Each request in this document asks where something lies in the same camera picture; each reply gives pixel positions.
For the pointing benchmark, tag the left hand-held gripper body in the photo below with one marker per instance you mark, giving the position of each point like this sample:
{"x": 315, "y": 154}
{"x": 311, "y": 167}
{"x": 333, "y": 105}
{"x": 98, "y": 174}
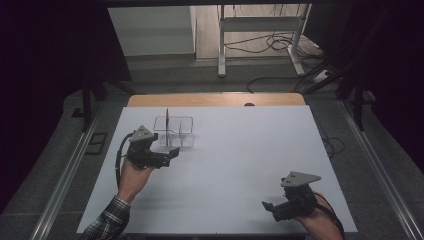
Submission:
{"x": 143, "y": 150}

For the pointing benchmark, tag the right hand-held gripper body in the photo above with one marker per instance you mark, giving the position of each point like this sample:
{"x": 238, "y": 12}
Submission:
{"x": 298, "y": 196}

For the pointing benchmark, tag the clear acrylic pen holder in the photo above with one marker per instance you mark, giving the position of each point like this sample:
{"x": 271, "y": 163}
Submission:
{"x": 176, "y": 133}

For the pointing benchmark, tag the person's left hand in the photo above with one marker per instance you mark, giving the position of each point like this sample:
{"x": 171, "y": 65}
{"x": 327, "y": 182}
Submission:
{"x": 133, "y": 180}

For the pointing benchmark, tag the person's right hand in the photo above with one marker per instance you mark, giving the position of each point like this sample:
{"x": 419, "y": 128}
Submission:
{"x": 320, "y": 223}

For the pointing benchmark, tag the black metal stand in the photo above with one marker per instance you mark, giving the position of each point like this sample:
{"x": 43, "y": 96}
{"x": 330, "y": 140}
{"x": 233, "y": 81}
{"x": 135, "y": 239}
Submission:
{"x": 87, "y": 106}
{"x": 333, "y": 75}

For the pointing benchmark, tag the white cabinet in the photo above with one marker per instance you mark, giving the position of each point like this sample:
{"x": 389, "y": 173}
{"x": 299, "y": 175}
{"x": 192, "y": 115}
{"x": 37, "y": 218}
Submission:
{"x": 153, "y": 31}

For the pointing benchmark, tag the black rectangular floor frame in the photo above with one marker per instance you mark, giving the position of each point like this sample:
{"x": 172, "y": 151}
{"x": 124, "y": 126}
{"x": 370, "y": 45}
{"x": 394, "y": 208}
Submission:
{"x": 96, "y": 143}

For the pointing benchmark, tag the metal floor rail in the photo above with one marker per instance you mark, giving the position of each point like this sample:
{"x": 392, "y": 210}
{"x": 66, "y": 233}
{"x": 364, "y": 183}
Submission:
{"x": 66, "y": 176}
{"x": 380, "y": 166}

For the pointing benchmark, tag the white desk frame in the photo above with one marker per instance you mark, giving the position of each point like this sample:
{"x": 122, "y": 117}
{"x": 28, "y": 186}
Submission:
{"x": 260, "y": 25}

